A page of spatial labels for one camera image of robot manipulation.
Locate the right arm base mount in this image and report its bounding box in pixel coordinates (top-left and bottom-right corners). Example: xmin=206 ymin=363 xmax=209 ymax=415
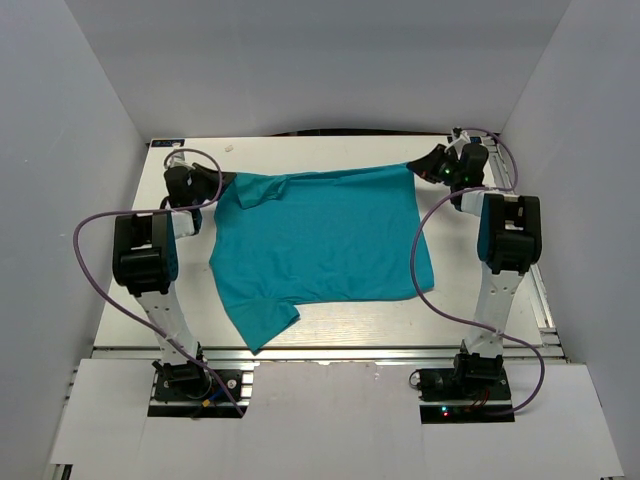
xmin=408 ymin=352 xmax=515 ymax=425

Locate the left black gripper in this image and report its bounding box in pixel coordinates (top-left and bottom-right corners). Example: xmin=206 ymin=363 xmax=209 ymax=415
xmin=187 ymin=163 xmax=235 ymax=207

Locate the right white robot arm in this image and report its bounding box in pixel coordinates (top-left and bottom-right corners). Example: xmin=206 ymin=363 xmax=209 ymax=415
xmin=407 ymin=143 xmax=542 ymax=399

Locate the teal t-shirt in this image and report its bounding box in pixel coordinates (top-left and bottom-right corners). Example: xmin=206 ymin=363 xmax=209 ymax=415
xmin=209 ymin=164 xmax=435 ymax=352

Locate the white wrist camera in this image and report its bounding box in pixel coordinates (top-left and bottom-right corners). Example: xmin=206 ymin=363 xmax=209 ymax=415
xmin=448 ymin=127 xmax=471 ymax=148
xmin=164 ymin=152 xmax=192 ymax=170

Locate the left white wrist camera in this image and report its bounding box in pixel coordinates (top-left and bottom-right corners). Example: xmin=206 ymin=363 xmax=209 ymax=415
xmin=164 ymin=152 xmax=192 ymax=170

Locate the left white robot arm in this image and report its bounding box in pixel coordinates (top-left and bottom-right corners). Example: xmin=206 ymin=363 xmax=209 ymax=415
xmin=112 ymin=164 xmax=236 ymax=399

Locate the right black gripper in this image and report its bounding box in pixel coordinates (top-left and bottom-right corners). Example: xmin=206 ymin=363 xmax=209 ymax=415
xmin=408 ymin=144 xmax=463 ymax=186

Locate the blue label sticker left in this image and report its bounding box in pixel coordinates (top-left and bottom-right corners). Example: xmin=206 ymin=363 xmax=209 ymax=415
xmin=150 ymin=139 xmax=185 ymax=148

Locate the aluminium front rail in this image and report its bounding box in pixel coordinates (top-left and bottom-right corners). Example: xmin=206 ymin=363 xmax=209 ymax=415
xmin=91 ymin=345 xmax=566 ymax=362

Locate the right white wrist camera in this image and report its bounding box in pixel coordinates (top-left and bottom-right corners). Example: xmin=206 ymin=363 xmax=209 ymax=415
xmin=448 ymin=127 xmax=471 ymax=148

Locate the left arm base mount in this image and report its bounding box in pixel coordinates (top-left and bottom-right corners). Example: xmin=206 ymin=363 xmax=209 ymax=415
xmin=147 ymin=360 xmax=249 ymax=420

